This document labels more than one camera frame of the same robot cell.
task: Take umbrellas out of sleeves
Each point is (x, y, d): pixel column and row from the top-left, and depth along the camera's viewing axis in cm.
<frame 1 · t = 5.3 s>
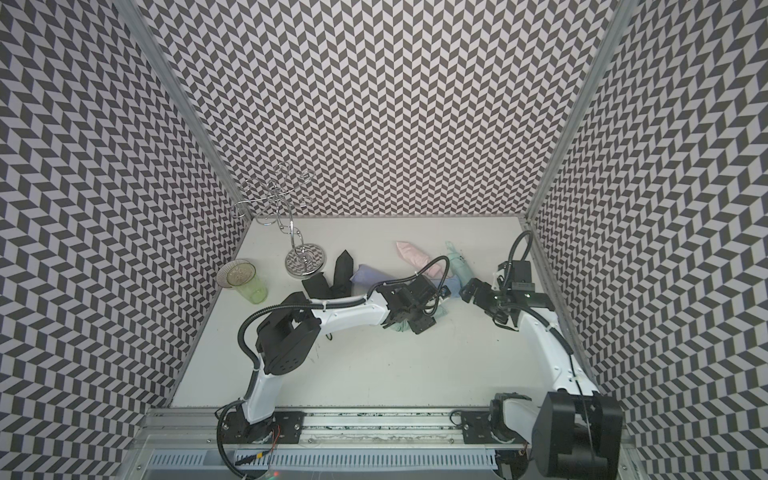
left hand: (422, 313, 90), fingers open
right hand: (472, 303, 83), fingers open
black umbrella sleeve: (343, 272, 101), point 4 cm above the table
purple umbrella in sleeve: (368, 276, 101), point 2 cm above the table
pink umbrella in sleeve: (418, 259, 103), point 4 cm above the table
mint umbrella: (463, 265, 102), point 4 cm above the table
green glass cup: (244, 278, 106), on the table
pink ribbed glass bowl: (224, 268, 100), point 6 cm above the table

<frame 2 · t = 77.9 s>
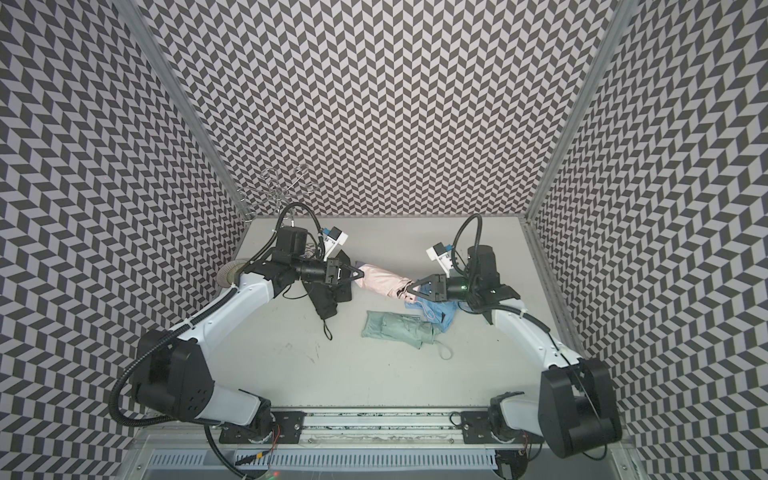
left hand: (360, 278, 75), fingers closed
right hand: (410, 296, 73), fingers open
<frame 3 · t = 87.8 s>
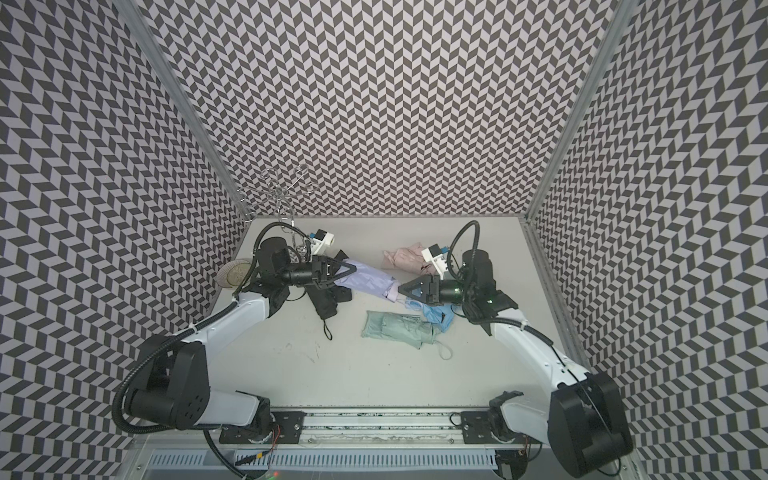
left hand: (353, 274, 73), fingers closed
right hand: (402, 298, 71), fingers open
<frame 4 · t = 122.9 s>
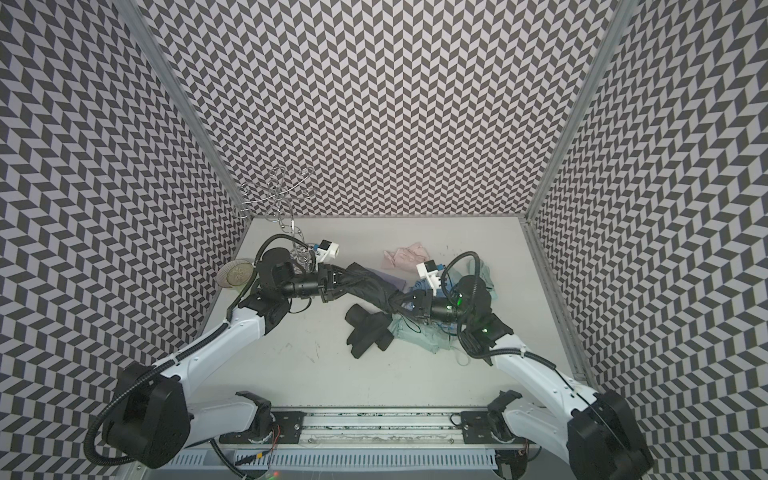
left hand: (360, 285, 69), fingers closed
right hand: (390, 311, 68), fingers open
black folded umbrella: (369, 330, 85), point 6 cm above the table
